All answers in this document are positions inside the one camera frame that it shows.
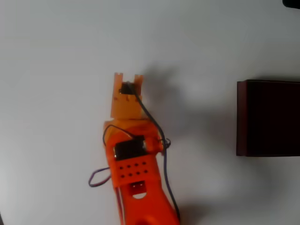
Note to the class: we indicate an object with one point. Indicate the orange gripper with servo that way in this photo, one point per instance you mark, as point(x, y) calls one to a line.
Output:
point(125, 105)

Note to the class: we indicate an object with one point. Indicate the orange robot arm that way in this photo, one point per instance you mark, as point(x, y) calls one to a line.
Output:
point(138, 171)

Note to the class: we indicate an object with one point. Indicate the dark red cardboard box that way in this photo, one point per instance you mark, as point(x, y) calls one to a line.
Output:
point(269, 118)

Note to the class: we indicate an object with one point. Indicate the black object at edge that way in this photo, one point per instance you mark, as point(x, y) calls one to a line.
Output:
point(291, 3)

